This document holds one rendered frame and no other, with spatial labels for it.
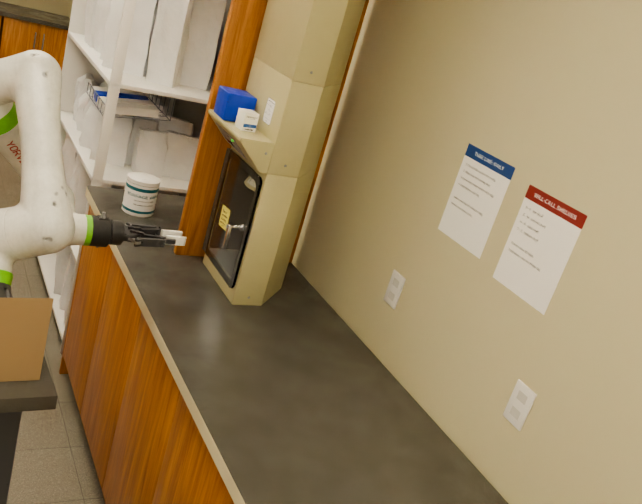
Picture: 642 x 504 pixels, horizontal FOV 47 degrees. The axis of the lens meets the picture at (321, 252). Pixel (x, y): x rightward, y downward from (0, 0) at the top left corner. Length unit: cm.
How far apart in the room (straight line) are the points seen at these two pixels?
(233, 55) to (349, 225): 72
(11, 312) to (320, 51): 115
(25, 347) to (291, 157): 99
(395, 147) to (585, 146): 78
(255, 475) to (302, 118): 110
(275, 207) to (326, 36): 56
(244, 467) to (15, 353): 60
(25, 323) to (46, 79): 61
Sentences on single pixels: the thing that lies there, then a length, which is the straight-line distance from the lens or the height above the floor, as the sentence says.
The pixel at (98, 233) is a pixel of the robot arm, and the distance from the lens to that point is 224.
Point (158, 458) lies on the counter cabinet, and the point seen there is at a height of 59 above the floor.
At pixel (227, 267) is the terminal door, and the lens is 249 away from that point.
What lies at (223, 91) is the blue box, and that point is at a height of 159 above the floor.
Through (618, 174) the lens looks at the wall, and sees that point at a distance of 183.
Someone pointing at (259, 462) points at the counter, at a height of 94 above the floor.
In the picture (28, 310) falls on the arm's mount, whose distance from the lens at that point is 182.
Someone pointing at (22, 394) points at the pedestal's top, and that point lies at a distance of 188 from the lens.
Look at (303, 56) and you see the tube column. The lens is 225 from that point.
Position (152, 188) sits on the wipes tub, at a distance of 299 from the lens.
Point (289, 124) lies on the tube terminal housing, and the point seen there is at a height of 158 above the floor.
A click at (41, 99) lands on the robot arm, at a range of 196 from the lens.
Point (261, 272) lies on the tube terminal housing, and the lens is 246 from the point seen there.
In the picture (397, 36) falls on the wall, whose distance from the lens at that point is 260.
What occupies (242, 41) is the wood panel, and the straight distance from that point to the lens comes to 257.
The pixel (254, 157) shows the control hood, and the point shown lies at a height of 146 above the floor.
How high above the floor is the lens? 202
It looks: 20 degrees down
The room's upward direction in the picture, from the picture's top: 17 degrees clockwise
